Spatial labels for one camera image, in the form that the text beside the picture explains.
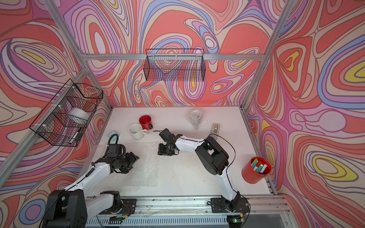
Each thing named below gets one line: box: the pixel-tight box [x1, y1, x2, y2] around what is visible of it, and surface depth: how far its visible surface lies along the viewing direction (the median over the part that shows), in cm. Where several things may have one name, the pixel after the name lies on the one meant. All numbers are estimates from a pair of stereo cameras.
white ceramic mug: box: [128, 123, 148, 141], surface depth 99 cm
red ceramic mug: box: [138, 114, 154, 131], surface depth 104 cm
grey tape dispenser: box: [210, 123, 221, 135], surface depth 103 cm
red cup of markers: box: [241, 156, 272, 184], surface depth 79 cm
